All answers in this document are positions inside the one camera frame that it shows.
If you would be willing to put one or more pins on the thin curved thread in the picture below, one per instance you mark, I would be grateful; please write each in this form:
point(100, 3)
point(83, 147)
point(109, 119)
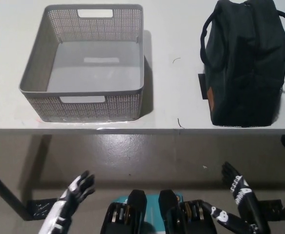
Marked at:
point(177, 58)

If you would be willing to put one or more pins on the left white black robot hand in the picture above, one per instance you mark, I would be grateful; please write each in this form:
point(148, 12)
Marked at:
point(70, 192)

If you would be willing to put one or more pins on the black metal table leg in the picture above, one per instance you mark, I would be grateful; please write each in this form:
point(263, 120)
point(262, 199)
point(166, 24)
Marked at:
point(8, 192)

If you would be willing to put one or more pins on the black floor tape patch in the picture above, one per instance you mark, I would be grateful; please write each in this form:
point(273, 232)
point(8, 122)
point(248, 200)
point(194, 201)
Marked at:
point(41, 207)
point(271, 207)

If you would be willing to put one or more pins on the grey perforated plastic basket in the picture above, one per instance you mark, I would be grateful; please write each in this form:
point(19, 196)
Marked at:
point(83, 107)

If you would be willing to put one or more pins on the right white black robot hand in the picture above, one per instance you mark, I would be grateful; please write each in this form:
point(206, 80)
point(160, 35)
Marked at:
point(244, 195)

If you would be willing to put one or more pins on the short dark thread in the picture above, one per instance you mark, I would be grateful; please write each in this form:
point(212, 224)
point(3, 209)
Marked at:
point(179, 123)

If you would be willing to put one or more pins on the dark green lunch bag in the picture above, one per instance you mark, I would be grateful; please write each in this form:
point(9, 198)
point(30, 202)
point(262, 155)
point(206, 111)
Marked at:
point(242, 61)

